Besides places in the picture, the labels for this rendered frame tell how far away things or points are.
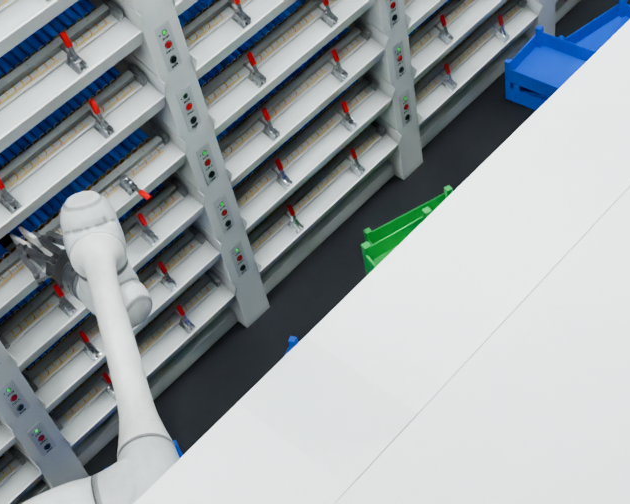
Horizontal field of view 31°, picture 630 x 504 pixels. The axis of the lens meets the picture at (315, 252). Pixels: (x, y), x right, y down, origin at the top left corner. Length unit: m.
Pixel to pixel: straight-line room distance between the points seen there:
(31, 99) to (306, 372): 1.43
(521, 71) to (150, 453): 2.21
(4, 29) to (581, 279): 1.45
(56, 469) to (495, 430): 2.12
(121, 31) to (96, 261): 0.58
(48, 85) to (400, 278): 1.42
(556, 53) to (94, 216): 2.03
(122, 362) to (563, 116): 1.06
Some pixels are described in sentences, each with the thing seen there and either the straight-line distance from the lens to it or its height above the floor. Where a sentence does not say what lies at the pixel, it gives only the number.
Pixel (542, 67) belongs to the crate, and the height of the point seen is 0.08.
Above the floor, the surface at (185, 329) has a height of 0.17.
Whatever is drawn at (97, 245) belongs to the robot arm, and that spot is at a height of 1.06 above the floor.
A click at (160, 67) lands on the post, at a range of 2.54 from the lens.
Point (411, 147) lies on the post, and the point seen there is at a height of 0.10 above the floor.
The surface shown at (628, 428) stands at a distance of 1.01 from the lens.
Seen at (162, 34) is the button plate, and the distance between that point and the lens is 2.50.
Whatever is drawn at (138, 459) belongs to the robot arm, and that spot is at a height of 1.04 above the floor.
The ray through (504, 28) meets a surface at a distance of 3.73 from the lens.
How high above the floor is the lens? 2.59
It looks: 50 degrees down
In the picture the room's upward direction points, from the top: 14 degrees counter-clockwise
